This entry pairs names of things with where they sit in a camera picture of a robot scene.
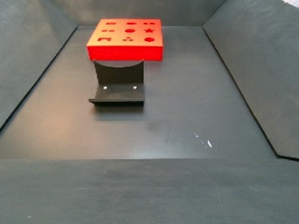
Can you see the red shape-sorter block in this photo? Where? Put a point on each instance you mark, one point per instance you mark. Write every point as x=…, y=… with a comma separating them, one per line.
x=128, y=39

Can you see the black curved holder bracket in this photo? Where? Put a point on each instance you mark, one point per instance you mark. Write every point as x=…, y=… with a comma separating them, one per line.
x=121, y=82

